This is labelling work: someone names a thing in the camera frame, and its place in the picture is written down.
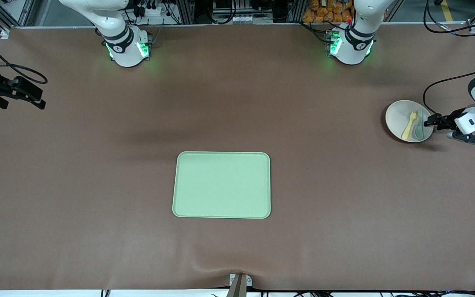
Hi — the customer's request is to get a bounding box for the yellow plastic fork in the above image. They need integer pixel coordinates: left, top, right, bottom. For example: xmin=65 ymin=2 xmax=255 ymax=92
xmin=401 ymin=110 xmax=418 ymax=141

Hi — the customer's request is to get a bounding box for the round white plate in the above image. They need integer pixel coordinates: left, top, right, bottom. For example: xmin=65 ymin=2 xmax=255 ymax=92
xmin=385 ymin=100 xmax=435 ymax=143

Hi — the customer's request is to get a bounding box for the teal plastic spoon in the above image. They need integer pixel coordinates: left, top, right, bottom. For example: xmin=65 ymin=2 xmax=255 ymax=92
xmin=412 ymin=109 xmax=424 ymax=139

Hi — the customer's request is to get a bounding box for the brown table cover mat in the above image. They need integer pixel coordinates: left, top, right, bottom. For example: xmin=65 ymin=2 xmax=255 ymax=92
xmin=0 ymin=24 xmax=475 ymax=291

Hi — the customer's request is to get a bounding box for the white power strip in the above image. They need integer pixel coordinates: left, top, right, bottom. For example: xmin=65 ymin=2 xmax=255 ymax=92
xmin=214 ymin=12 xmax=274 ymax=24
xmin=136 ymin=2 xmax=172 ymax=17

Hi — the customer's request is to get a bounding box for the orange packaged snacks pile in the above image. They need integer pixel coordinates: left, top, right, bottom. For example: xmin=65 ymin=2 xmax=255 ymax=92
xmin=302 ymin=0 xmax=353 ymax=24

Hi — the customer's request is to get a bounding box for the light green rectangular tray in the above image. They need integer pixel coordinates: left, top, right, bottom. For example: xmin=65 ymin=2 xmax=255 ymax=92
xmin=172 ymin=151 xmax=271 ymax=219

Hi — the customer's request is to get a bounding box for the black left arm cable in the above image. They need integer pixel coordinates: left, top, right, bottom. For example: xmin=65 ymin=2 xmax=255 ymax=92
xmin=422 ymin=0 xmax=475 ymax=121

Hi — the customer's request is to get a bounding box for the grey metal clamp bracket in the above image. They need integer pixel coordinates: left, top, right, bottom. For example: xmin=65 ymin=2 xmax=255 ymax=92
xmin=228 ymin=273 xmax=253 ymax=297

